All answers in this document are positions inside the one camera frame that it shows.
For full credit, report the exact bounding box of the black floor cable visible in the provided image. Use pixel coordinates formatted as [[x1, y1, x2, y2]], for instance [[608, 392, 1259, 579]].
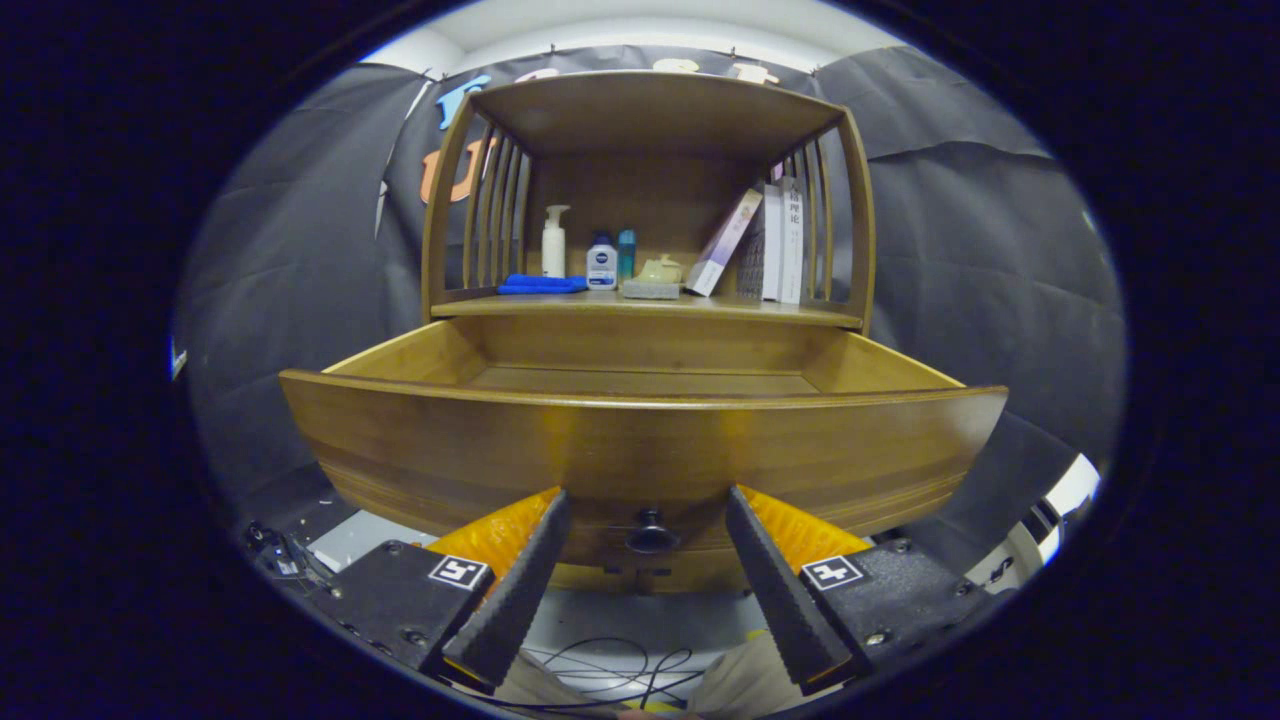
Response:
[[520, 635, 706, 713]]

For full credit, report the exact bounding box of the white pump bottle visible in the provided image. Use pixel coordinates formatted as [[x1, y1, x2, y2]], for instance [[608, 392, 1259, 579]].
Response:
[[541, 205, 571, 280]]

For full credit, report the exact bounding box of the wooden countertop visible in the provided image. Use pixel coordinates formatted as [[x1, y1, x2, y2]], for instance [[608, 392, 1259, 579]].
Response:
[[430, 285, 864, 331]]

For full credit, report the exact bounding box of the black equipment with cables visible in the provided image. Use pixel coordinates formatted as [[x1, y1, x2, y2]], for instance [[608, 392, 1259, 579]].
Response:
[[243, 520, 336, 593]]

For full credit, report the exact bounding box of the blue folded cloth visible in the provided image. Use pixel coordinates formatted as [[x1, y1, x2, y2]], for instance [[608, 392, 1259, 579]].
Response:
[[497, 273, 589, 296]]

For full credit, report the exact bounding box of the white book with black lettering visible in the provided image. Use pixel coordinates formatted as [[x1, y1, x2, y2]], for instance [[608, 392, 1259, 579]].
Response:
[[780, 177, 807, 305]]

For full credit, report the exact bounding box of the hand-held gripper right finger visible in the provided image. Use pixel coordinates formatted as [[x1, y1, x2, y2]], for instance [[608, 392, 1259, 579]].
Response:
[[725, 485, 1001, 697]]

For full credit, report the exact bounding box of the person's left leg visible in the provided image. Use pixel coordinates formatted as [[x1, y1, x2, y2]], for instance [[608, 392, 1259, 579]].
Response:
[[490, 650, 601, 713]]

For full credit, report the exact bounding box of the dark patterned book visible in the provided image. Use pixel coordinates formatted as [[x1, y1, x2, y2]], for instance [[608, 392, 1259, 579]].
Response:
[[737, 215, 769, 299]]

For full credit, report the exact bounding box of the white and purple book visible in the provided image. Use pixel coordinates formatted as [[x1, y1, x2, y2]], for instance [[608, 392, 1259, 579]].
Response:
[[684, 187, 764, 298]]

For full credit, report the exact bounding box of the wooden drawer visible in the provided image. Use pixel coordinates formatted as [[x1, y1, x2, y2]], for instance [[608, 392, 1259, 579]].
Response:
[[278, 318, 1009, 593]]

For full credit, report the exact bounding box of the white bottle with blue cap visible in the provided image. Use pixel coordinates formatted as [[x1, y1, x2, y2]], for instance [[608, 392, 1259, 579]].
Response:
[[586, 232, 618, 291]]

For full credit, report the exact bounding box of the wooden cabinet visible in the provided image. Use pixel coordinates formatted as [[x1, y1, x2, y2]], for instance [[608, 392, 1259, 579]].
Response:
[[420, 70, 878, 597]]

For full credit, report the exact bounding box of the plain white book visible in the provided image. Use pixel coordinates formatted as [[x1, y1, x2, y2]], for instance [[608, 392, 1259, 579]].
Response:
[[760, 183, 786, 301]]

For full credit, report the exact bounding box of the white appliance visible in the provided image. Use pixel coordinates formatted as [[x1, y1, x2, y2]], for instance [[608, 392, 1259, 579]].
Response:
[[965, 452, 1101, 596]]

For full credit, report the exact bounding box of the person's leg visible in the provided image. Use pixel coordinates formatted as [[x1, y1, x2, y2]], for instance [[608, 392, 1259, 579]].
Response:
[[690, 630, 801, 719], [490, 650, 601, 713]]

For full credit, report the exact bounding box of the person's right leg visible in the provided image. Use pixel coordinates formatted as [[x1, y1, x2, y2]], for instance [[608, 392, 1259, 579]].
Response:
[[690, 630, 801, 719]]

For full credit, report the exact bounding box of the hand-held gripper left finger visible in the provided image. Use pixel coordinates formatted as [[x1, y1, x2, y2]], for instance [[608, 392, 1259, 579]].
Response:
[[300, 488, 573, 695]]

